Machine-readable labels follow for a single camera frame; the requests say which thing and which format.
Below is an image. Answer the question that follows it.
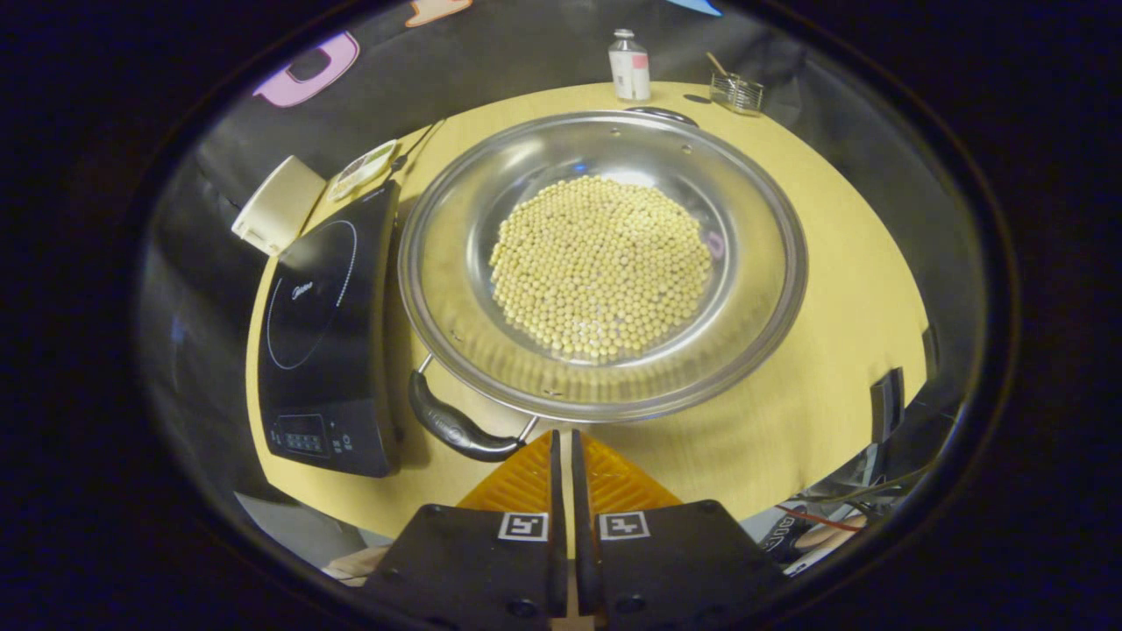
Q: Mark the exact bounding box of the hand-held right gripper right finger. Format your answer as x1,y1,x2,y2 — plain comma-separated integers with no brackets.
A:
572,429,790,631

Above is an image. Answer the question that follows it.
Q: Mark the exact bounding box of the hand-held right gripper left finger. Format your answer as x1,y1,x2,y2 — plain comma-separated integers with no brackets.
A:
364,429,569,631

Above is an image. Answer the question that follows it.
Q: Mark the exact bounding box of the stainless steel pot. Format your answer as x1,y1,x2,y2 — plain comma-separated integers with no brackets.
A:
399,107,809,464

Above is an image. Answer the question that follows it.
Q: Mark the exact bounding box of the black induction cooktop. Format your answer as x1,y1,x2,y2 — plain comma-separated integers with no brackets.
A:
257,180,404,479

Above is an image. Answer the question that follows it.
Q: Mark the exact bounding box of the pile of soybeans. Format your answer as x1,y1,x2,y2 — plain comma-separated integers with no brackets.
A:
489,175,714,365

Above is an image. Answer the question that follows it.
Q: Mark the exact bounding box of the white plastic box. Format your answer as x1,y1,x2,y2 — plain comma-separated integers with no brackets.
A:
231,155,327,257

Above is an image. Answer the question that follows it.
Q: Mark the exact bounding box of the small clear bottle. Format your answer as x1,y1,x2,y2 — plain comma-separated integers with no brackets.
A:
608,28,652,102

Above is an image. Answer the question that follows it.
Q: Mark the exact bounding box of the black power cable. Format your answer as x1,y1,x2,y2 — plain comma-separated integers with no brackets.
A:
390,118,446,172

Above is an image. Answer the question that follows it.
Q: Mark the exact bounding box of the wire mesh basket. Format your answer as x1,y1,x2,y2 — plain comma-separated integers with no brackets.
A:
710,72,765,117

